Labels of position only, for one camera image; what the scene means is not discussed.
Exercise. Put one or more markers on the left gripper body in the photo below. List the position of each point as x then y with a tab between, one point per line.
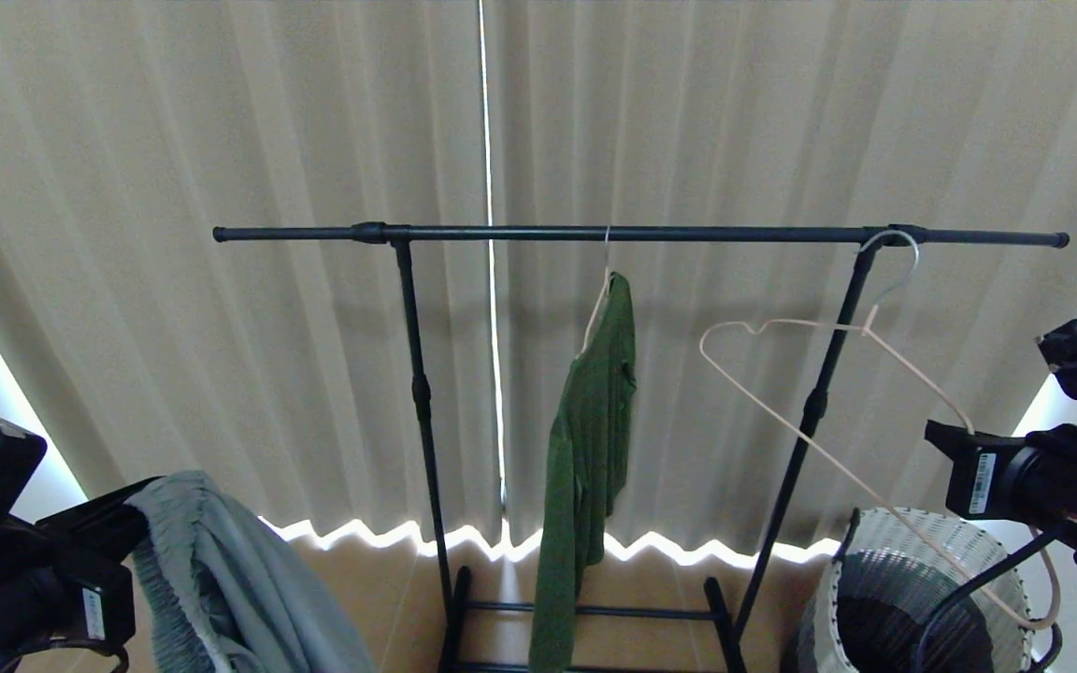
34	589

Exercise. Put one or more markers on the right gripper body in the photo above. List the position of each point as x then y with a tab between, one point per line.
1025	486

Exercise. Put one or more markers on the pale grey shorts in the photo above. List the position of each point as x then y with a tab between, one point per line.
239	579

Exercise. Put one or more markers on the pink clothes hanger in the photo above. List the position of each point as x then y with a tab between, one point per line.
597	308
810	439

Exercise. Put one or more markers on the green long-sleeved shirt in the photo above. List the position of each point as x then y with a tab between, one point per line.
585	449

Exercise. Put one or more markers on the white laundry basket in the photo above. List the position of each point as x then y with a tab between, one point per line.
875	561

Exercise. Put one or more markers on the black clothes rack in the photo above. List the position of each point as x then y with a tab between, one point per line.
688	234

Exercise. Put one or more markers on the beige curtain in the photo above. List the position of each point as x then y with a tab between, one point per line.
221	187

